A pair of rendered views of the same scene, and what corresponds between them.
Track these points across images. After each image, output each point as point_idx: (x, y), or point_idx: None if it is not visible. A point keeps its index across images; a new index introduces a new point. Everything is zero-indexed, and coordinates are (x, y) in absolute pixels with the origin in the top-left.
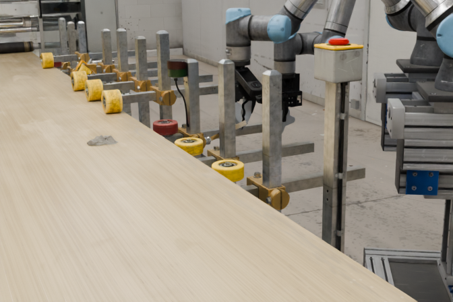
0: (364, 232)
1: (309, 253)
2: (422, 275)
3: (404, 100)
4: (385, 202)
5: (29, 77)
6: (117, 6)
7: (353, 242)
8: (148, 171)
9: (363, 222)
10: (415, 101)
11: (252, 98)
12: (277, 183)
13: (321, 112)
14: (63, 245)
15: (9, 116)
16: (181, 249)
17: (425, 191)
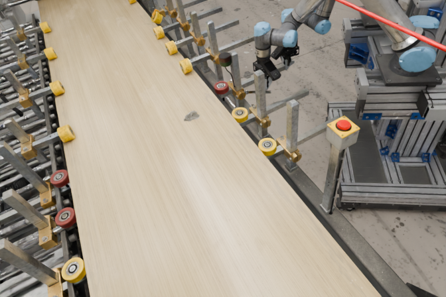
0: (324, 72)
1: (326, 252)
2: (360, 120)
3: (367, 71)
4: (335, 46)
5: (125, 20)
6: None
7: (318, 81)
8: (224, 154)
9: (324, 65)
10: (374, 71)
11: None
12: (295, 149)
13: None
14: (200, 248)
15: (130, 83)
16: (259, 250)
17: (373, 118)
